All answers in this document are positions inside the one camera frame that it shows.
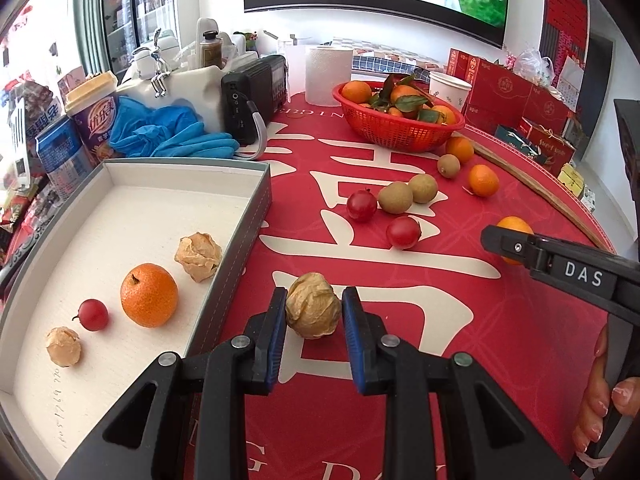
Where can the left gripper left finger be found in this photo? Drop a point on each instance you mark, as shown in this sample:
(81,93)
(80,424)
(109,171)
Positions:
(177,401)

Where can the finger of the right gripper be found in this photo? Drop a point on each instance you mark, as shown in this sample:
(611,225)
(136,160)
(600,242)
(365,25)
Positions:
(521,247)

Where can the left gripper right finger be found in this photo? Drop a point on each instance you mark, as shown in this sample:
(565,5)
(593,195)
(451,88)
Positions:
(443,415)

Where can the brown kiwi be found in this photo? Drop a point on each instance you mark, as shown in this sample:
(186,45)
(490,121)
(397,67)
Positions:
(424,188)
(395,198)

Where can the large orange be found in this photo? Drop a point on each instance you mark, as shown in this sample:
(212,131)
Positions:
(149,295)

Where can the red cherry tomato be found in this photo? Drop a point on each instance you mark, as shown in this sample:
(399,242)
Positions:
(92,315)
(361,206)
(403,233)

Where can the large husked physalis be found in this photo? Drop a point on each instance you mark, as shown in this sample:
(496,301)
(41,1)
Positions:
(199,256)

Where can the small husked physalis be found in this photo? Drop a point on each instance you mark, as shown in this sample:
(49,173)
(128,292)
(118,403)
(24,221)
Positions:
(312,309)

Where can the person right hand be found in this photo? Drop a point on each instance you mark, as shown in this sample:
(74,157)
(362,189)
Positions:
(598,397)

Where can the long wooden back scratcher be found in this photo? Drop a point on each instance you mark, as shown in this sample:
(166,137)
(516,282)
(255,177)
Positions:
(539,181)

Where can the yellow carton box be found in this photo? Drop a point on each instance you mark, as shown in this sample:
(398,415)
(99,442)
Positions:
(572,180)

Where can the red sweet gift bag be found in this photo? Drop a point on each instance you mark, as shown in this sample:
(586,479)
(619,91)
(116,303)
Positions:
(555,151)

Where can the dark green gift bag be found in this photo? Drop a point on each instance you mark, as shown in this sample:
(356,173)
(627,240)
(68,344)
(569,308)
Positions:
(520,143)

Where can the kiwi beside basket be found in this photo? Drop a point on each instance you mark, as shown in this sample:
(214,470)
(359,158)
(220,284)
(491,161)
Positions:
(448,166)

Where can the orange beside basket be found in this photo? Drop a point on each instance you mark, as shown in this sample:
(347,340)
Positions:
(460,147)

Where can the grey gift box tray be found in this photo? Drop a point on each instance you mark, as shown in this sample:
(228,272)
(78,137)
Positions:
(128,212)

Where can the red gift box stack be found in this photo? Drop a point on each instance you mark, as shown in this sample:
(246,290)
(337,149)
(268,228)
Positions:
(500,98)

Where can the red plastic fruit basket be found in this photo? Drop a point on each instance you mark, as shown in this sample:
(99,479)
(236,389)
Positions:
(395,133)

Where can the floral paper cup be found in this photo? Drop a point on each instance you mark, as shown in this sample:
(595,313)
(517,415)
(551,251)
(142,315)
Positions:
(450,89)

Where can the oranges with leaves in basket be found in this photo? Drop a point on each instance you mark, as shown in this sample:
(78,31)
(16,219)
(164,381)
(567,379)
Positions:
(399,96)

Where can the red round tablecloth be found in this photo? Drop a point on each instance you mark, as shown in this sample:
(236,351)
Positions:
(445,295)

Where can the white paper towel roll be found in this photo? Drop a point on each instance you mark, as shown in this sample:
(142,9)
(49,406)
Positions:
(326,68)

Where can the blue drink can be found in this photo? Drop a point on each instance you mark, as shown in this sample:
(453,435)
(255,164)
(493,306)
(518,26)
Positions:
(63,156)

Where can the blue rubber gloves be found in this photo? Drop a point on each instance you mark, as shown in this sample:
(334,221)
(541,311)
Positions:
(170,131)

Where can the black portable radio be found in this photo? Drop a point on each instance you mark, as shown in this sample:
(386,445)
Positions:
(260,87)

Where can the purple milk tea cup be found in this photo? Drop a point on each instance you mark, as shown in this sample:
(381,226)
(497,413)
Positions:
(93,106)

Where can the snack packages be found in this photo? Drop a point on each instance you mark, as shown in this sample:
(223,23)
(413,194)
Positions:
(30,108)

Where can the potted green plant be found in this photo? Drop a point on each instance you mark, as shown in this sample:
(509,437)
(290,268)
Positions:
(245,41)

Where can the brown spice bottle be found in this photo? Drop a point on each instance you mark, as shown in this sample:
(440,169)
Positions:
(211,49)

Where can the glass display cabinet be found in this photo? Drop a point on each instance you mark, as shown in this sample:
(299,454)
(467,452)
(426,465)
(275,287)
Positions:
(130,23)

